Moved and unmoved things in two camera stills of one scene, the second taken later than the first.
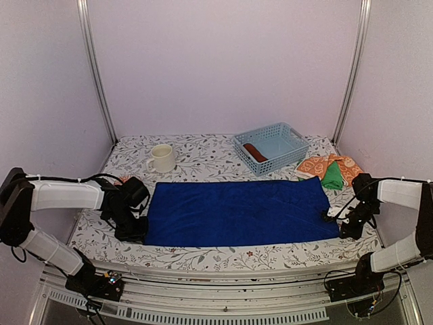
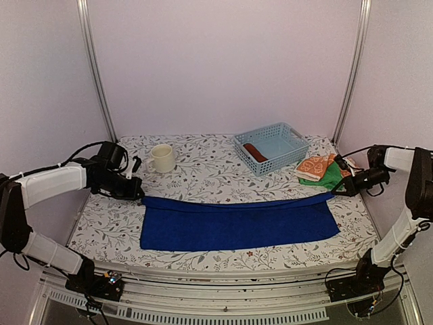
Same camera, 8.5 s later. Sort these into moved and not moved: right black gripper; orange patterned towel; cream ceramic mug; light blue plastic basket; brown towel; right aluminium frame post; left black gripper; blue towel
Moved: right black gripper; left black gripper; blue towel
Not moved: brown towel; cream ceramic mug; orange patterned towel; right aluminium frame post; light blue plastic basket
